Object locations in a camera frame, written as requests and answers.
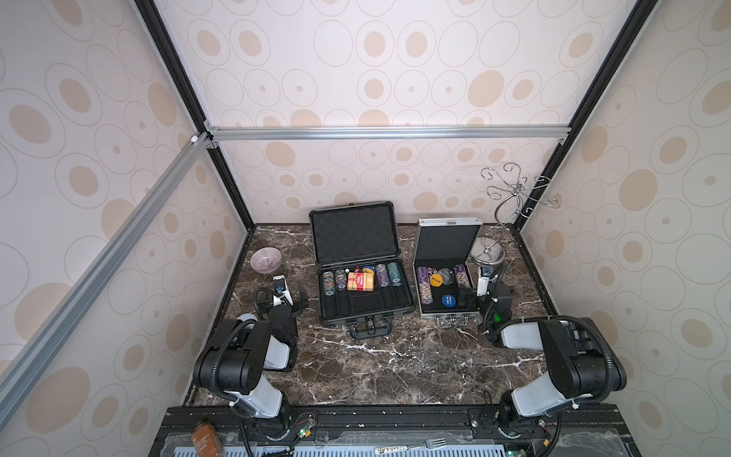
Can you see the teal chip stack right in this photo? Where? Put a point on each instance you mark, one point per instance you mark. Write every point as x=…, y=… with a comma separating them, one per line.
x=394, y=273

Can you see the yellow red card box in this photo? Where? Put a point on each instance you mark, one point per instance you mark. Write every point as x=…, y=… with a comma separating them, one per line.
x=361, y=280

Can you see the multicolour chip stack left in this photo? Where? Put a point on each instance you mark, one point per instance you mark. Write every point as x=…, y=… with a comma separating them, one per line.
x=328, y=283

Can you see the purple chip stack right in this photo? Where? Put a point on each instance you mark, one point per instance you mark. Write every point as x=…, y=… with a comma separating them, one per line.
x=382, y=276

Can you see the brown bottle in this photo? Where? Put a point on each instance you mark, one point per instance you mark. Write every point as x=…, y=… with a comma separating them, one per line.
x=206, y=441

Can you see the silver aluminium poker case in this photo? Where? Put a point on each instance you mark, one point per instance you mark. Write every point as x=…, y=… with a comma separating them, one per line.
x=445, y=289

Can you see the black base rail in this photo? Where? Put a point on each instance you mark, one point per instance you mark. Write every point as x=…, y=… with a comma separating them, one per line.
x=343, y=430

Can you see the metal fork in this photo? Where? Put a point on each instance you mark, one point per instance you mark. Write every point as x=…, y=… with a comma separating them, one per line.
x=429, y=445

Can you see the purple green chip stack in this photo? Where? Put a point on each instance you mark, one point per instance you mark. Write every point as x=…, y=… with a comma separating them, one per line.
x=341, y=279

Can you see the dark grey poker case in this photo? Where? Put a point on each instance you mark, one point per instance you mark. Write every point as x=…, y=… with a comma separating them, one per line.
x=359, y=237

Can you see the chrome hook stand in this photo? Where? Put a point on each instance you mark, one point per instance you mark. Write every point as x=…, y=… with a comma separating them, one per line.
x=511, y=189

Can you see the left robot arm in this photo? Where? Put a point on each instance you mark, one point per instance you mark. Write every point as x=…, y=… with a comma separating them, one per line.
x=240, y=351

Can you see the horizontal aluminium rail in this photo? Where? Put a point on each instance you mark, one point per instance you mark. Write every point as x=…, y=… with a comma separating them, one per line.
x=218, y=134

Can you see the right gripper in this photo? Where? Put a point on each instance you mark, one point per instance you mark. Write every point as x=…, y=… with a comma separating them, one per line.
x=490, y=297

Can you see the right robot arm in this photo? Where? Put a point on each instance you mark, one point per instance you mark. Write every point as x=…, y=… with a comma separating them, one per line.
x=582, y=368

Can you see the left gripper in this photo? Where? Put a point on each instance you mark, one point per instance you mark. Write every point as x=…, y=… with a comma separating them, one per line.
x=303, y=301

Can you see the pink ribbed bowl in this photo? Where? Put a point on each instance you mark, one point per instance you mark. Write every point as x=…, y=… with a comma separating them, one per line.
x=266, y=260

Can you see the diagonal aluminium rail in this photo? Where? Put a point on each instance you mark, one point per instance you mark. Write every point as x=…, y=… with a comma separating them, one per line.
x=32, y=362

